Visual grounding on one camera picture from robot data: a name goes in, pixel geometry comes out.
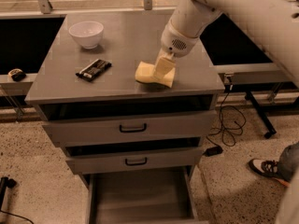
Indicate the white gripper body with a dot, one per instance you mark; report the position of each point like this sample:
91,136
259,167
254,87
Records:
175,42

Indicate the yellow sponge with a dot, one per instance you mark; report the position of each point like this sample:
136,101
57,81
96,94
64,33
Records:
144,74

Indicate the grey bottom drawer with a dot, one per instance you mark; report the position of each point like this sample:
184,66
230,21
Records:
156,196

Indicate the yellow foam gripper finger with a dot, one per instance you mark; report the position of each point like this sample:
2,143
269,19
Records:
165,66

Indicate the grey drawer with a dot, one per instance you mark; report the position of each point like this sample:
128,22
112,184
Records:
109,158
131,120
156,196

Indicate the black tripod foot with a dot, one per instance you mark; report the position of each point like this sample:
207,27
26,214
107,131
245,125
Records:
5,183

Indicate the white ceramic bowl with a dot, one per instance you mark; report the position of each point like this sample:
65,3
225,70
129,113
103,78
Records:
87,33

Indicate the grey top drawer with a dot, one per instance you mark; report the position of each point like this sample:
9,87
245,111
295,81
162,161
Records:
131,120

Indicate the black snack bar packet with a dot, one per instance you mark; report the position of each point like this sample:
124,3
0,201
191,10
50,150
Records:
93,70

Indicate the grey sneaker shoe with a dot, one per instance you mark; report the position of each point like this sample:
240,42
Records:
268,169

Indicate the black power adapter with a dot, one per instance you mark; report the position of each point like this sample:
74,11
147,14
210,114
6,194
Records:
212,151

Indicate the grey drawer cabinet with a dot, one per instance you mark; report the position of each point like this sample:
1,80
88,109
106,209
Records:
130,37

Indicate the black stand leg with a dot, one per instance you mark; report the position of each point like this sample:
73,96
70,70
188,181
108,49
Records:
270,128

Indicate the black tape measure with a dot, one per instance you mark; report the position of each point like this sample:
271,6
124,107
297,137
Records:
17,74

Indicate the blue jeans leg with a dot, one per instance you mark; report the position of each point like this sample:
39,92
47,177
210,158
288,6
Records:
289,161

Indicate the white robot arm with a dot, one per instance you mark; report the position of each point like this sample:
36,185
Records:
268,22

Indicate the grey middle drawer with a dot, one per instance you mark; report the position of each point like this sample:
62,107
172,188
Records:
109,158

